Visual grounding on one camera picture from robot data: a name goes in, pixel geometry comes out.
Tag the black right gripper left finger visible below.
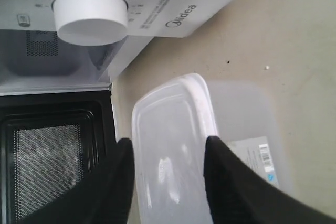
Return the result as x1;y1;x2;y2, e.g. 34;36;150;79
21;138;134;223

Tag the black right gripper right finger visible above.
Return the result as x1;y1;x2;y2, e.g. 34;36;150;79
203;136;335;223

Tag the white microwave door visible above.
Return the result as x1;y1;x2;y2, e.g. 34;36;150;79
1;90;116;223

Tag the white plastic lidded container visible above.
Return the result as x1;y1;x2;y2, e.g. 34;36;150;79
132;73;294;223

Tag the white microwave oven body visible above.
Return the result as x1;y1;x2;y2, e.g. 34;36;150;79
1;0;232;95

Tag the lower white timer knob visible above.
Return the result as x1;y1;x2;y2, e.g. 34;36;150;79
52;0;128;46

